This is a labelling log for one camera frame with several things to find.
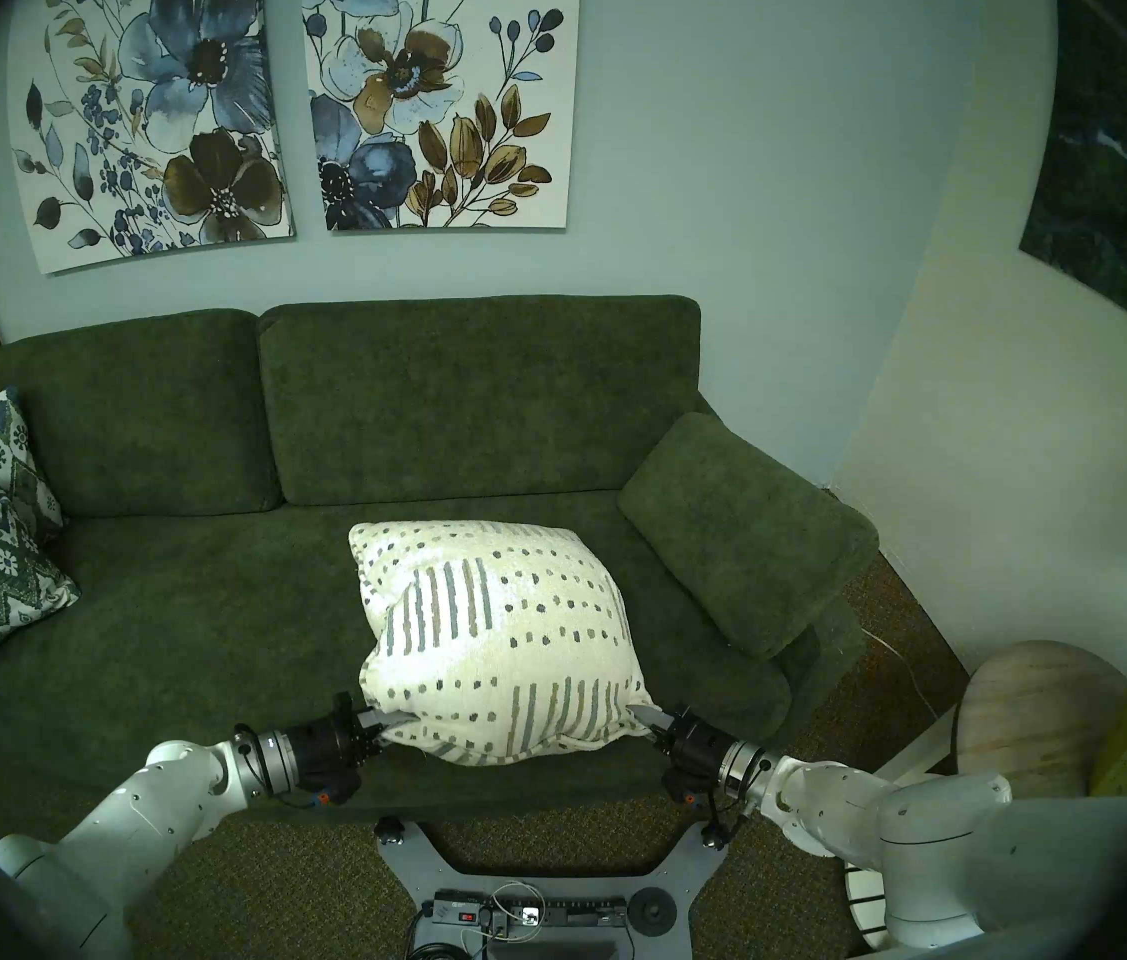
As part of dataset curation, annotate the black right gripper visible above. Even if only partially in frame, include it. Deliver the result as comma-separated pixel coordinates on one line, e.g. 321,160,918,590
628,704,737,805

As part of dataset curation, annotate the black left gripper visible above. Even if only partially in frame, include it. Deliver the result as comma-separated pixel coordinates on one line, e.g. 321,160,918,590
283,693,406,811

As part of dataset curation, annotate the cream cushion with grey stripes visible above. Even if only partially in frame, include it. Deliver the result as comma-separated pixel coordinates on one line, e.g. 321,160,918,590
348,520,659,767

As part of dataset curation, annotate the black round knob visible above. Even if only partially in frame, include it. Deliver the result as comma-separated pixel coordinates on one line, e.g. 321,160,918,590
626,888,677,937

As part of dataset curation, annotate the dark green sofa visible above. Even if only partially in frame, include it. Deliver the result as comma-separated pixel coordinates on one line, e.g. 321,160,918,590
0,295,882,824

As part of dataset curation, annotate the black power strip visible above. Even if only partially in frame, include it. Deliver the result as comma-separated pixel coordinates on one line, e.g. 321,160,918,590
433,893,629,934

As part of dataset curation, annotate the white slatted chair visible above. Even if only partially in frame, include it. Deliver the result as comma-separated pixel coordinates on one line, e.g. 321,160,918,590
841,708,960,954

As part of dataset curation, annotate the floral canvas with brown leaves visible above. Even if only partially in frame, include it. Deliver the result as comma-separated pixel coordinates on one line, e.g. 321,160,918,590
301,0,582,234

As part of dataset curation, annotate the floral canvas with blue flower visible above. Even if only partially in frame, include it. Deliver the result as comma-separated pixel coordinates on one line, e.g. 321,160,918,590
8,0,296,277

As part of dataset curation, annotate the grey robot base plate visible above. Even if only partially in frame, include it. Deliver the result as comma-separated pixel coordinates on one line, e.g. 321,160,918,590
375,816,729,960

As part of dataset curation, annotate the thin white cable loop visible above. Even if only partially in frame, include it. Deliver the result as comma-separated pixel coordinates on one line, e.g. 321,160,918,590
488,880,549,941

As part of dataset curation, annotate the white floor cable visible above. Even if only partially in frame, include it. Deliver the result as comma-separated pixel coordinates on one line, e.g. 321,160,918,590
861,628,944,719

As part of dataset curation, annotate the forest waterfall wall picture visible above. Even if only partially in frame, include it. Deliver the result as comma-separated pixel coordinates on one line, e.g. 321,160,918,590
1018,0,1127,361

